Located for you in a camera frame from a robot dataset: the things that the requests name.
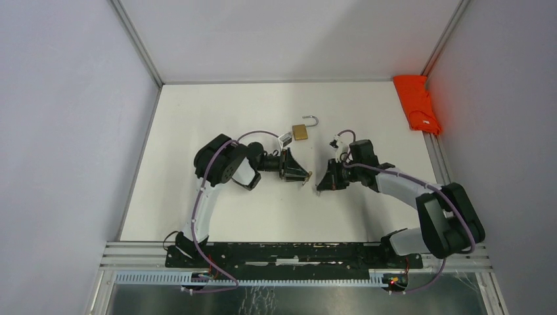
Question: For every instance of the small brass padlock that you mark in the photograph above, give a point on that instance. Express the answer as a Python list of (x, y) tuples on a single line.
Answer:
[(307, 178)]

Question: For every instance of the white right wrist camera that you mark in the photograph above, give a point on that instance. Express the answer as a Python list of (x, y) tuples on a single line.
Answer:
[(341, 149)]

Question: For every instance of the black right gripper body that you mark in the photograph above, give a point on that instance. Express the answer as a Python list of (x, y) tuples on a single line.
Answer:
[(345, 174)]

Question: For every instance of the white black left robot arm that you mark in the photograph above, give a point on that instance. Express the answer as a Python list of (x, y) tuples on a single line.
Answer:
[(223, 160)]

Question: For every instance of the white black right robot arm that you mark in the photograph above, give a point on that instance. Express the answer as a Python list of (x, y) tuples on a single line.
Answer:
[(448, 221)]

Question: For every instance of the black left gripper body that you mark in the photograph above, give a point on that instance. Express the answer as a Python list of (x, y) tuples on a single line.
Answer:
[(283, 163)]

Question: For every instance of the aluminium front frame rail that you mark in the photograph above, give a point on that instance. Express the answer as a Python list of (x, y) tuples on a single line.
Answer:
[(144, 263)]

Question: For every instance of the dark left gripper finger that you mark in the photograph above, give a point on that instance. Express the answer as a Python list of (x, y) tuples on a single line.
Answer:
[(298, 161), (294, 177)]

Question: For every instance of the orange folded cloth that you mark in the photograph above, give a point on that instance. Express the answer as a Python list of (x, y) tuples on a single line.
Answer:
[(416, 103)]

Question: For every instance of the aluminium corner frame post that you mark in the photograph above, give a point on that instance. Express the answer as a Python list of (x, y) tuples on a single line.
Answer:
[(446, 35)]

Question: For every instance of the left aluminium corner post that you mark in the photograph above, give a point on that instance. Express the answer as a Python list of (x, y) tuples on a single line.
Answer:
[(136, 41)]

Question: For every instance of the large brass padlock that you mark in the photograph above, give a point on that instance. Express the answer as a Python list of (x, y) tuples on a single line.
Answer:
[(299, 131)]

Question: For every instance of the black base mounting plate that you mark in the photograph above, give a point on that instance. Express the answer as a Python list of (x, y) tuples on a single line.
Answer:
[(294, 261)]

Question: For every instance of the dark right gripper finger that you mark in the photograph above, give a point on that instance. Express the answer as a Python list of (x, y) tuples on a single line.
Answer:
[(331, 171), (326, 184)]

